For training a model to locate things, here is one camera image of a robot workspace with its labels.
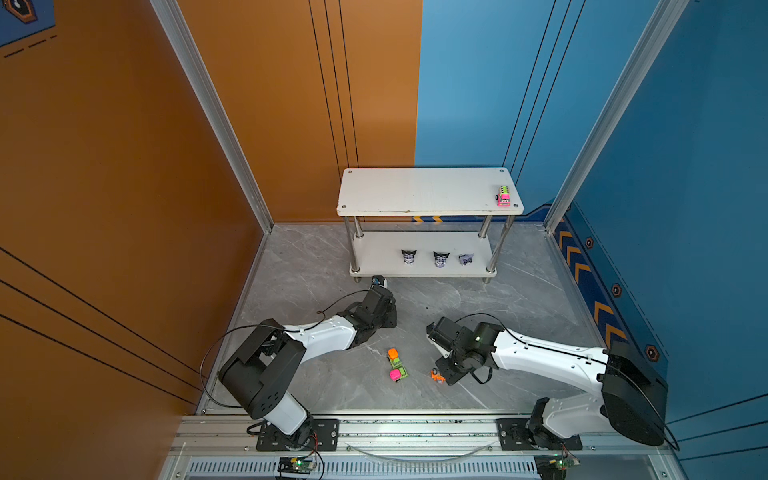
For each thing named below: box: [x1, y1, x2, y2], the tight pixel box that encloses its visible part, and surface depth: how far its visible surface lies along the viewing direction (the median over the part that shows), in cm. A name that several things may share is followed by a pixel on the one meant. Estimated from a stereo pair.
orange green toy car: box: [387, 347, 403, 369], surface depth 86 cm
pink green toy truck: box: [389, 367, 408, 383], surface depth 83 cm
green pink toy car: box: [497, 186, 511, 207], surface depth 78 cm
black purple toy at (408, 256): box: [401, 249, 417, 265], surface depth 99 cm
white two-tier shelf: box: [336, 167, 524, 283], surface depth 98 cm
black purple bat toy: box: [433, 251, 450, 268], surface depth 98 cm
